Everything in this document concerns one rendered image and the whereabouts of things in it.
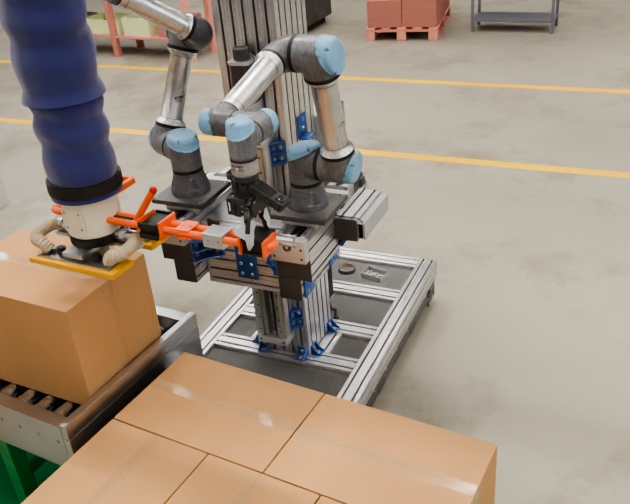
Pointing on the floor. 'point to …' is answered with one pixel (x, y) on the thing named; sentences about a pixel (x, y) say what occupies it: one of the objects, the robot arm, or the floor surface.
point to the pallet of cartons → (407, 17)
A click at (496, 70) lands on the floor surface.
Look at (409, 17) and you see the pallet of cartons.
